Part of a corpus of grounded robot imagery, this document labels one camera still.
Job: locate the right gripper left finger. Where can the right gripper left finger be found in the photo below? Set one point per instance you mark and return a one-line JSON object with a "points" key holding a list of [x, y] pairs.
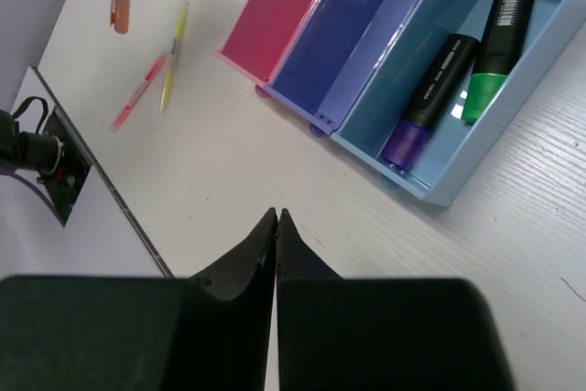
{"points": [[205, 332]]}

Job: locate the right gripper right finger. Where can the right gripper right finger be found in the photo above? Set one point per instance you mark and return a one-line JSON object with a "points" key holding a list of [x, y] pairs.
{"points": [[395, 333]]}

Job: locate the orange clear highlighter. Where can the orange clear highlighter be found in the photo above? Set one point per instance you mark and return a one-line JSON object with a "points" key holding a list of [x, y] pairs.
{"points": [[119, 16]]}

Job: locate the yellow thin pen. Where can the yellow thin pen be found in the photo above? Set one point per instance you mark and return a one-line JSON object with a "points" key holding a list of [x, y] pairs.
{"points": [[173, 59]]}

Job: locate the purple black highlighter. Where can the purple black highlighter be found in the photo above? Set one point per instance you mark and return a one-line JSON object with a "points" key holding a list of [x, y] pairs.
{"points": [[428, 102]]}

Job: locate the green black highlighter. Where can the green black highlighter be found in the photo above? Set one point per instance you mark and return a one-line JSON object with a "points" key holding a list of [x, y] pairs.
{"points": [[500, 49]]}

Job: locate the pink thin pen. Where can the pink thin pen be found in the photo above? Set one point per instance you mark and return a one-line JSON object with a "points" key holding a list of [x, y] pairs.
{"points": [[139, 91]]}

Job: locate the pink drawer box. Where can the pink drawer box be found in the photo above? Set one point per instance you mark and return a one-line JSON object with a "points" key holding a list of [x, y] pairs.
{"points": [[262, 37]]}

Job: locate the light blue drawer box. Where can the light blue drawer box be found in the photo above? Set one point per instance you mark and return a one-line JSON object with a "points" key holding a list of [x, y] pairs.
{"points": [[455, 149]]}

